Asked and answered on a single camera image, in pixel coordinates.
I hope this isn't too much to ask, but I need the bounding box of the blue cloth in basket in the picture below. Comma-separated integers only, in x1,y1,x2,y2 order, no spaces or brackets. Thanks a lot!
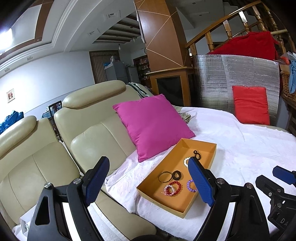
288,60,296,94

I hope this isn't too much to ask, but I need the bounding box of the grey refrigerator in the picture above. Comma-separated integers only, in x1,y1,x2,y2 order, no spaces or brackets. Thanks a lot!
104,61,140,83

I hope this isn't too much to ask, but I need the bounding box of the silver foil insulation panel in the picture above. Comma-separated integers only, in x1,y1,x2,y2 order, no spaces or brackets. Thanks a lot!
193,55,280,126

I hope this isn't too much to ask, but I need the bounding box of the beige leather sofa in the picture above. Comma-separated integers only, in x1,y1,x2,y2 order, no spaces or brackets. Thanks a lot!
0,79,158,241

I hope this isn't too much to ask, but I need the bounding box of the thin metal bangle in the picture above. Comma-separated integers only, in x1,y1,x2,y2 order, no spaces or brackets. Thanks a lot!
158,171,173,183

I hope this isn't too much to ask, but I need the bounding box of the olive crumpled cloth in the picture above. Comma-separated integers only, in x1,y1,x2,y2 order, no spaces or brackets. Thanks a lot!
179,113,196,124

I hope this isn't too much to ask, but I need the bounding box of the wooden cabinet column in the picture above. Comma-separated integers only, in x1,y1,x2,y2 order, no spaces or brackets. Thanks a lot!
134,1,193,106

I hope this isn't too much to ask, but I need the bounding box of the red cloth on railing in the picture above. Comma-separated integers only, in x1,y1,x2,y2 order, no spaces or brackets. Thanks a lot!
208,31,279,61

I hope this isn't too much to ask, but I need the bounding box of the wooden stair railing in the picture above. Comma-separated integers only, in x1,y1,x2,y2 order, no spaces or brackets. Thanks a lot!
186,1,295,55

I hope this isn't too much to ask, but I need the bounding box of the red cushion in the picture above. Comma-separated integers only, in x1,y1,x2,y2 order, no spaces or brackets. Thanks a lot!
232,86,270,126

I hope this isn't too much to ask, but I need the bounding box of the wicker basket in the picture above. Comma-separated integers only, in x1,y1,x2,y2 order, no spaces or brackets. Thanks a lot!
280,71,296,106

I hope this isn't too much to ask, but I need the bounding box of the framed wall picture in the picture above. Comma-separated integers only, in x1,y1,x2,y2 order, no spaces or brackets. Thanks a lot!
6,89,15,103

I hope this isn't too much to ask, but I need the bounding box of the blue cloth left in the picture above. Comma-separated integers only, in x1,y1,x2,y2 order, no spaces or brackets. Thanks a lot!
0,110,24,134

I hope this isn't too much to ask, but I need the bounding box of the purple bead bracelet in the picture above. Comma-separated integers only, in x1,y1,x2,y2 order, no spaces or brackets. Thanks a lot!
186,179,198,193

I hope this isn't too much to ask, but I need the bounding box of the dark red bead bracelet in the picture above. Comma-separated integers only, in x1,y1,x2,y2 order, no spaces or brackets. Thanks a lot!
166,180,183,195

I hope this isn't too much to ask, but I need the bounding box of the magenta cushion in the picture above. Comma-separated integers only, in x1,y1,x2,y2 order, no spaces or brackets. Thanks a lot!
113,94,195,163

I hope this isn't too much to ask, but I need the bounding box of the orange cardboard tray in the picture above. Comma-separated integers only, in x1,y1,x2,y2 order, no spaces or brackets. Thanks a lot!
137,138,217,218

